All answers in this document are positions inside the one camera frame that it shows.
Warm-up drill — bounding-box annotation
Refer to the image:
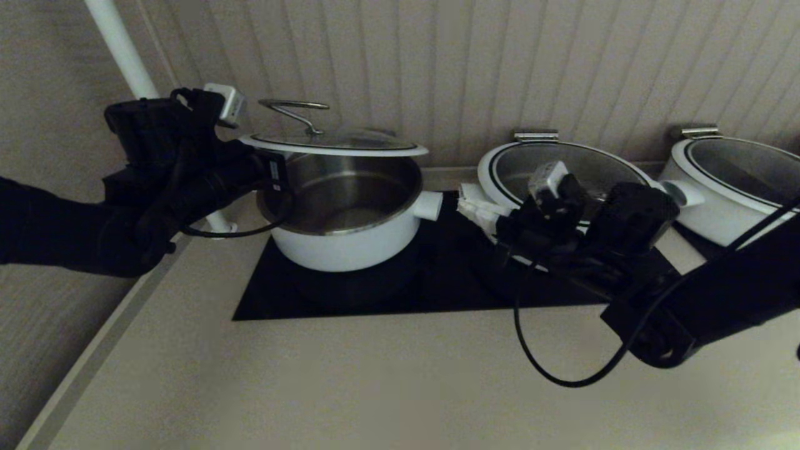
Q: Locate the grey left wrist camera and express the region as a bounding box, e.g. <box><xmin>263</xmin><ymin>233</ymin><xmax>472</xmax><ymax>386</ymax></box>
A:
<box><xmin>202</xmin><ymin>82</ymin><xmax>247</xmax><ymax>129</ymax></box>

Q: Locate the glass lid with white rim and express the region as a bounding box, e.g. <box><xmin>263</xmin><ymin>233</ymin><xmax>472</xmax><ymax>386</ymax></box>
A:
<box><xmin>672</xmin><ymin>137</ymin><xmax>800</xmax><ymax>224</ymax></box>
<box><xmin>478</xmin><ymin>142</ymin><xmax>667</xmax><ymax>241</ymax></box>
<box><xmin>237</xmin><ymin>99</ymin><xmax>431</xmax><ymax>158</ymax></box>

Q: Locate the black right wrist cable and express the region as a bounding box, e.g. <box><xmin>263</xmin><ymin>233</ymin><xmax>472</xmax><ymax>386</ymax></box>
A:
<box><xmin>513</xmin><ymin>199</ymin><xmax>800</xmax><ymax>388</ymax></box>

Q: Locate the white support pole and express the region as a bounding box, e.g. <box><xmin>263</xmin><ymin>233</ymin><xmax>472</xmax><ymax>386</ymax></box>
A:
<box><xmin>84</xmin><ymin>0</ymin><xmax>239</xmax><ymax>242</ymax></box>

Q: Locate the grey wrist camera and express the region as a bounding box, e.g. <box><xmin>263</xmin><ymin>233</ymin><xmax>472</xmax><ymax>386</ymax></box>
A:
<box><xmin>202</xmin><ymin>82</ymin><xmax>247</xmax><ymax>129</ymax></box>
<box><xmin>528</xmin><ymin>161</ymin><xmax>570</xmax><ymax>199</ymax></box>

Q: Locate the white pot with steel insert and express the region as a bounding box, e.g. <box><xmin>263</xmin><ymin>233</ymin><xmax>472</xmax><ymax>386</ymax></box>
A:
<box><xmin>659</xmin><ymin>139</ymin><xmax>800</xmax><ymax>249</ymax></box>
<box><xmin>458</xmin><ymin>144</ymin><xmax>667</xmax><ymax>276</ymax></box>
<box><xmin>256</xmin><ymin>150</ymin><xmax>444</xmax><ymax>273</ymax></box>

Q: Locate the large black induction cooktop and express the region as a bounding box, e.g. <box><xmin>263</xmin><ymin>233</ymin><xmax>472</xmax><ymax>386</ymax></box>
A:
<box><xmin>232</xmin><ymin>192</ymin><xmax>679</xmax><ymax>321</ymax></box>

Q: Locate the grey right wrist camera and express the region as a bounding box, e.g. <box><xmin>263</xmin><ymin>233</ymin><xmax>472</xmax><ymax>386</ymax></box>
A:
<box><xmin>528</xmin><ymin>161</ymin><xmax>570</xmax><ymax>199</ymax></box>

